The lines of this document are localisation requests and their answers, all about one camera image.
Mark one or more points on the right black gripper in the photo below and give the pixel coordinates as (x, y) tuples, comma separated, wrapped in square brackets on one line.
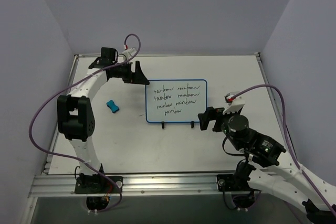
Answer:
[(214, 119)]

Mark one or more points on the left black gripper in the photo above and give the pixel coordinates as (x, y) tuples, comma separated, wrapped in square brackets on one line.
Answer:
[(132, 72)]

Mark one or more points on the blue framed whiteboard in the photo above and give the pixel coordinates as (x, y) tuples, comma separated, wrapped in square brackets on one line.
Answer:
[(175, 100)]

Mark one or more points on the blue bone-shaped eraser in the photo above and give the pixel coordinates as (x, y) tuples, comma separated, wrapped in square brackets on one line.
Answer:
[(112, 106)]

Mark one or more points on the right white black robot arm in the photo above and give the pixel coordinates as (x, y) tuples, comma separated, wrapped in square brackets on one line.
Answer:
[(270, 167)]

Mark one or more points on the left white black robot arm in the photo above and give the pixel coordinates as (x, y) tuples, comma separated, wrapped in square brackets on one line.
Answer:
[(75, 116)]

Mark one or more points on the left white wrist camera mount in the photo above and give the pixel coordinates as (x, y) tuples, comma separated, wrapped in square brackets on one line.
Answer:
[(127, 55)]

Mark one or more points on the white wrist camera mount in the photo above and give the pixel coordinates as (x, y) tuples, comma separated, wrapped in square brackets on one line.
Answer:
[(127, 55), (235, 105)]

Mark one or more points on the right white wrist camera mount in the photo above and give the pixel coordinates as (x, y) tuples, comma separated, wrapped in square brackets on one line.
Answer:
[(235, 105)]

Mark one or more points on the aluminium table edge frame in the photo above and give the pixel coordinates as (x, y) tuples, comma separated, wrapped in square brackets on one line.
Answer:
[(126, 143)]

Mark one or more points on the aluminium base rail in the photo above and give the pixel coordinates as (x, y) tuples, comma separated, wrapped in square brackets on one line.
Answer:
[(133, 185)]

